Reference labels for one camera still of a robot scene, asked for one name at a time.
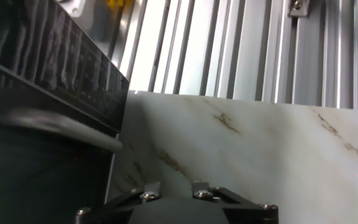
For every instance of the yellow octopus toy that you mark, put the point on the yellow octopus toy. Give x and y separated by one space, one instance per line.
118 2

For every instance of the marble pattern table mat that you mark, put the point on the marble pattern table mat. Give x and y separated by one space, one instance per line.
259 155

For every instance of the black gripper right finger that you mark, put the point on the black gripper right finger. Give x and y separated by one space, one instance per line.
250 214

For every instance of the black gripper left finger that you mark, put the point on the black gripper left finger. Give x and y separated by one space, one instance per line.
110 213

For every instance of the silver microwave housing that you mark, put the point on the silver microwave housing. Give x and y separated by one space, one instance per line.
57 62

